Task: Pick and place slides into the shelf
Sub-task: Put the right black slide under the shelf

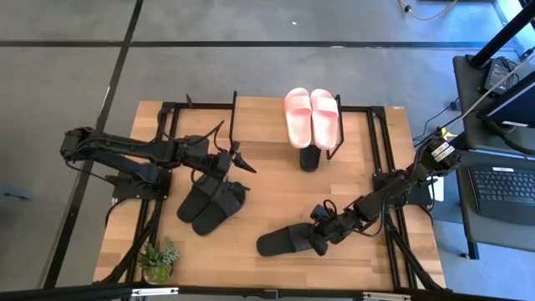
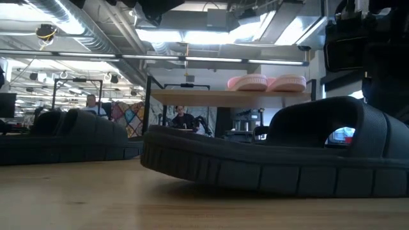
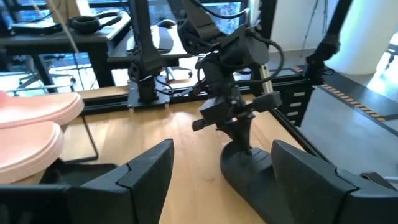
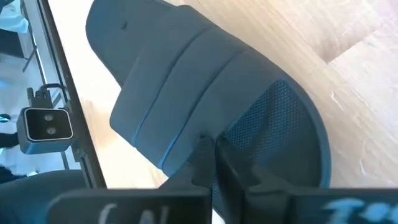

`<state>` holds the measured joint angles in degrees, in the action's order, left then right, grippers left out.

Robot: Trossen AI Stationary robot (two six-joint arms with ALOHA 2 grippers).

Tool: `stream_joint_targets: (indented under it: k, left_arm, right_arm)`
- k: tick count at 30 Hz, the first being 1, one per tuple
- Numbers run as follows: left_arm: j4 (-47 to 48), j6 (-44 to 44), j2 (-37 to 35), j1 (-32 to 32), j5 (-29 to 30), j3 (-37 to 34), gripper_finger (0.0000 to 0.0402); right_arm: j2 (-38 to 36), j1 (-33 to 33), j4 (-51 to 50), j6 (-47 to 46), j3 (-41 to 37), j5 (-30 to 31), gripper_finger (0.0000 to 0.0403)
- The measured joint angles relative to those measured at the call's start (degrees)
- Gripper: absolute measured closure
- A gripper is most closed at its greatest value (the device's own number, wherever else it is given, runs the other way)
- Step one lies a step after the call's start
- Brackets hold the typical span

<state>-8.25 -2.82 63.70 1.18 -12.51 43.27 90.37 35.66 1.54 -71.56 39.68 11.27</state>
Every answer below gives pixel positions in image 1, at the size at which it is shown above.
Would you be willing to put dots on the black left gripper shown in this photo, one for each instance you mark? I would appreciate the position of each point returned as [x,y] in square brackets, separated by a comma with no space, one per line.
[219,167]

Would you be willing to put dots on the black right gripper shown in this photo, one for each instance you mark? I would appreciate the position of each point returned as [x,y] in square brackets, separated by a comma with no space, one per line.
[340,228]

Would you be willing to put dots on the black slide sandal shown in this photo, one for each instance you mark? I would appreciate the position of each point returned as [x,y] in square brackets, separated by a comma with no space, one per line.
[213,217]
[278,242]
[190,207]
[310,161]

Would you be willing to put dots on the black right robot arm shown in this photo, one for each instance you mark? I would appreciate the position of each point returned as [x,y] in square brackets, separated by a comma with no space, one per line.
[397,184]

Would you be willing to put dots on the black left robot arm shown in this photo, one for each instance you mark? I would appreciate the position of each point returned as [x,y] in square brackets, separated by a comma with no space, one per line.
[125,146]

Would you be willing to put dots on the small green potted plant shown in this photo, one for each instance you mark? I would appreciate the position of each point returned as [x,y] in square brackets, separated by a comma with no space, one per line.
[156,261]

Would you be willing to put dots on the dark grey side desk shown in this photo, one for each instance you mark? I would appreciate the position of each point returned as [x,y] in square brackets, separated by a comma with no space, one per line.
[493,240]

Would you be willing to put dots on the black laptop keyboard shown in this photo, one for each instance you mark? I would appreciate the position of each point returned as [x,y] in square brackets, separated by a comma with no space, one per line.
[505,192]

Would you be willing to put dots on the black rig crossbar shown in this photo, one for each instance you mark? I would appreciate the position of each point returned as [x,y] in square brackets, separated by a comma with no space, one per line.
[62,292]

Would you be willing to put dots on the black flat monitor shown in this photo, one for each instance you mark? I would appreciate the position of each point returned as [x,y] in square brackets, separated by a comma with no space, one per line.
[514,104]

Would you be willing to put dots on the black power adapter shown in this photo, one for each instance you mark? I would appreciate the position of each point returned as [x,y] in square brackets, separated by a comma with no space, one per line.
[495,75]

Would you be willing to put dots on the black vertical pole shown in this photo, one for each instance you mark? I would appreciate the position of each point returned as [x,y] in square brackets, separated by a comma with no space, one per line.
[501,35]

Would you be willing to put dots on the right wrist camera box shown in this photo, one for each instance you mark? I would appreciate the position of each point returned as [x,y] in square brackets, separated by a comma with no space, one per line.
[322,212]

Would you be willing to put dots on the wooden shelf with black frame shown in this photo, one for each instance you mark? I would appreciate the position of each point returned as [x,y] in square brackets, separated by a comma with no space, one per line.
[259,121]

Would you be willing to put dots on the black aluminium rig frame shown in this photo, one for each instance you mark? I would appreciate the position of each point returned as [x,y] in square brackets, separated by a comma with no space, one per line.
[200,106]

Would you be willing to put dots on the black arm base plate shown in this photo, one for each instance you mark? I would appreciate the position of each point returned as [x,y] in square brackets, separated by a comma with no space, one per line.
[418,196]
[125,190]

